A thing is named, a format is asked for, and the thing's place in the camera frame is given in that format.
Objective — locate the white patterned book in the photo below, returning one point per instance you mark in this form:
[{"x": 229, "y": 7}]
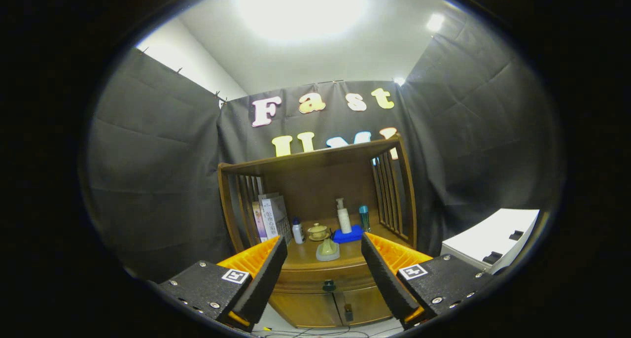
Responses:
[{"x": 276, "y": 219}]

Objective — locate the blue folded cloth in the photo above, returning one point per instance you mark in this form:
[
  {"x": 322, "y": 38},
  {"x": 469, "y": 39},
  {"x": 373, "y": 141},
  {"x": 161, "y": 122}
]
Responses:
[{"x": 347, "y": 237}]

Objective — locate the beige lidded ceramic teacup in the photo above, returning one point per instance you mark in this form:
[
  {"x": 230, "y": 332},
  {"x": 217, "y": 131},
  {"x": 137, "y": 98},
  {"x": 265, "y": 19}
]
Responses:
[{"x": 318, "y": 232}]

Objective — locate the large ceiling light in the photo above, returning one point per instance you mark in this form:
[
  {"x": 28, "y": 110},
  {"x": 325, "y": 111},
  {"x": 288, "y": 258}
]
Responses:
[{"x": 300, "y": 8}]

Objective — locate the blue tumbler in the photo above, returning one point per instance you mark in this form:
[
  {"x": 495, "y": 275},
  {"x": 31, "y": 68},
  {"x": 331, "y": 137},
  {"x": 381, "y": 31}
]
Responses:
[{"x": 364, "y": 219}]

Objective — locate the wooden cabinet door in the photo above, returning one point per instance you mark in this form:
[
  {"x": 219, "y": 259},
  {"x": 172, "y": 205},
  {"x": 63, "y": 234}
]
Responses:
[
  {"x": 367, "y": 303},
  {"x": 305, "y": 308}
]

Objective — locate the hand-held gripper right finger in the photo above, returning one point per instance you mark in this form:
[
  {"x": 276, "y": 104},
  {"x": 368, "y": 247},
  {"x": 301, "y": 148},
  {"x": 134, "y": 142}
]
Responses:
[{"x": 384, "y": 281}]

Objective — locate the pale green clear-wrapped item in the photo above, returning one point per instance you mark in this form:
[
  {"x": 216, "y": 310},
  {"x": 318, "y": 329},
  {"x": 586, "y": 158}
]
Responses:
[{"x": 328, "y": 252}]

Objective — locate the wooden drawer with black knob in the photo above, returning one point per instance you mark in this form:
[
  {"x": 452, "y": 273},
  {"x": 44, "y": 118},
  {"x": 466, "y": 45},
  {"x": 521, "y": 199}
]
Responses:
[{"x": 305, "y": 281}]

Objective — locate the brown wooden cabinet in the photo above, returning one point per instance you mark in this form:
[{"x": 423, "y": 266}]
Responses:
[{"x": 315, "y": 185}]

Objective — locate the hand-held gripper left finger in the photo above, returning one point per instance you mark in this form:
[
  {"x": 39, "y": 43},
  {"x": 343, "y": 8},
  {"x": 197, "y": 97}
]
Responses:
[{"x": 259, "y": 284}]

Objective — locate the white pump bottle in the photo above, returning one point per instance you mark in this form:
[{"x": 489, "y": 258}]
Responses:
[{"x": 344, "y": 219}]

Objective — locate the white plastic storage unit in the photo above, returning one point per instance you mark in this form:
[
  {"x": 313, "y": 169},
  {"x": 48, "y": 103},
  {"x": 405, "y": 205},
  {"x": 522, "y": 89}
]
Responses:
[{"x": 488, "y": 239}]

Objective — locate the white bottle with blue cap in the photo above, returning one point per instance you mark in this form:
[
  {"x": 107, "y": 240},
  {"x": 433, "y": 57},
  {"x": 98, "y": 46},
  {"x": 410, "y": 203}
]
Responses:
[{"x": 297, "y": 232}]

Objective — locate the wooden countertop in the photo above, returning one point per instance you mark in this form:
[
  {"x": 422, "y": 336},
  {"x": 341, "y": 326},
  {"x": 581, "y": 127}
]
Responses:
[{"x": 303, "y": 254}]

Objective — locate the purple book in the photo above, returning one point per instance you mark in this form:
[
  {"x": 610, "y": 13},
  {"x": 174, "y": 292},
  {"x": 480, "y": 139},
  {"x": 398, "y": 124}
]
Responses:
[{"x": 258, "y": 222}]

